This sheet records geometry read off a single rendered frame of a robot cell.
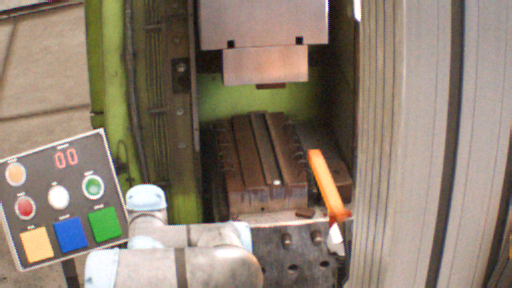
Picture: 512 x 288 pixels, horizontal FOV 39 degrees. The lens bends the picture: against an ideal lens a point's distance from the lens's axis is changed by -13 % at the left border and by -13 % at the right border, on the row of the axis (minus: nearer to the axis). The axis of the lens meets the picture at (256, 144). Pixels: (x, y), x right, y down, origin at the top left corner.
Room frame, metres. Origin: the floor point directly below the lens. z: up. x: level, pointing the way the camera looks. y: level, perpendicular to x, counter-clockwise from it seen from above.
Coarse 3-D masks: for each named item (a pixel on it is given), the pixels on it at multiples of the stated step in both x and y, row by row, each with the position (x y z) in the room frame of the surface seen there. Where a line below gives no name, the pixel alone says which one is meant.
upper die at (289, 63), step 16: (240, 48) 1.76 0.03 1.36; (256, 48) 1.76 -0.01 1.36; (272, 48) 1.77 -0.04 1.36; (288, 48) 1.77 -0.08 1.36; (304, 48) 1.78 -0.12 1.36; (224, 64) 1.76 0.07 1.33; (240, 64) 1.76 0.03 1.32; (256, 64) 1.76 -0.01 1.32; (272, 64) 1.77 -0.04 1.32; (288, 64) 1.77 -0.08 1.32; (304, 64) 1.78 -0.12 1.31; (224, 80) 1.76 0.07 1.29; (240, 80) 1.76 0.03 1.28; (256, 80) 1.76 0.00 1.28; (272, 80) 1.77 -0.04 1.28; (288, 80) 1.77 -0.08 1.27; (304, 80) 1.78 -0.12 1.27
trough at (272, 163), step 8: (256, 120) 2.15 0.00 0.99; (264, 120) 2.15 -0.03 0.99; (264, 128) 2.10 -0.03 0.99; (264, 136) 2.05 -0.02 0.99; (264, 144) 2.00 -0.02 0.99; (272, 144) 1.99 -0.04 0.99; (264, 152) 1.95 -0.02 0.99; (272, 152) 1.95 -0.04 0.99; (272, 160) 1.91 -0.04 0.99; (272, 168) 1.87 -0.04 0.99; (280, 168) 1.84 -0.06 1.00; (272, 176) 1.82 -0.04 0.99; (280, 176) 1.82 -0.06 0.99; (272, 184) 1.78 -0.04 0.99; (280, 184) 1.78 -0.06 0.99
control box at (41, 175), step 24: (72, 144) 1.65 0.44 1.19; (96, 144) 1.67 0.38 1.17; (0, 168) 1.53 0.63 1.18; (24, 168) 1.56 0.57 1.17; (48, 168) 1.59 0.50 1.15; (72, 168) 1.61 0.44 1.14; (96, 168) 1.64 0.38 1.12; (0, 192) 1.50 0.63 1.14; (24, 192) 1.53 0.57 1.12; (48, 192) 1.55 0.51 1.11; (72, 192) 1.58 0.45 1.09; (120, 192) 1.63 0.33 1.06; (0, 216) 1.51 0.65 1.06; (48, 216) 1.52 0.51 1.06; (72, 216) 1.55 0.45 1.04; (120, 216) 1.60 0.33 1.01; (120, 240) 1.56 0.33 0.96; (24, 264) 1.42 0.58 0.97; (48, 264) 1.45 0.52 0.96
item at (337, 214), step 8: (312, 152) 1.69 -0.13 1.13; (320, 152) 1.69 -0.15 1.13; (312, 160) 1.65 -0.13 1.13; (320, 160) 1.64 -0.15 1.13; (312, 168) 1.63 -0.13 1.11; (320, 168) 1.60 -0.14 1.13; (320, 176) 1.56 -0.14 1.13; (328, 176) 1.56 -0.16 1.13; (320, 184) 1.54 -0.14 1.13; (328, 184) 1.52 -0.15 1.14; (328, 192) 1.49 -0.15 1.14; (336, 192) 1.48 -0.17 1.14; (328, 200) 1.45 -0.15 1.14; (336, 200) 1.45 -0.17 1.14; (328, 208) 1.44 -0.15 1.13; (336, 208) 1.41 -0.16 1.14; (344, 208) 1.41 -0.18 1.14; (336, 216) 1.37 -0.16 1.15; (344, 216) 1.37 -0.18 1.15
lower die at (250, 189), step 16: (256, 112) 2.17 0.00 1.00; (240, 128) 2.09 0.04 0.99; (256, 128) 2.07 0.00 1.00; (272, 128) 2.07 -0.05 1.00; (288, 128) 2.08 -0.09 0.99; (240, 144) 2.00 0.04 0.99; (256, 144) 2.00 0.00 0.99; (288, 144) 1.99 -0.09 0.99; (240, 160) 1.91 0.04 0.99; (256, 160) 1.90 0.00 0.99; (288, 160) 1.90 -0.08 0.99; (224, 176) 1.91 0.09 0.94; (240, 176) 1.84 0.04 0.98; (256, 176) 1.82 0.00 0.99; (288, 176) 1.81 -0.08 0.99; (304, 176) 1.81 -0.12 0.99; (240, 192) 1.76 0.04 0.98; (256, 192) 1.76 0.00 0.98; (272, 192) 1.77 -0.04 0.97; (288, 192) 1.77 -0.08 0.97; (304, 192) 1.78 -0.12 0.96; (240, 208) 1.76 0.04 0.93; (256, 208) 1.76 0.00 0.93; (272, 208) 1.77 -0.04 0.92; (288, 208) 1.77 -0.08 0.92
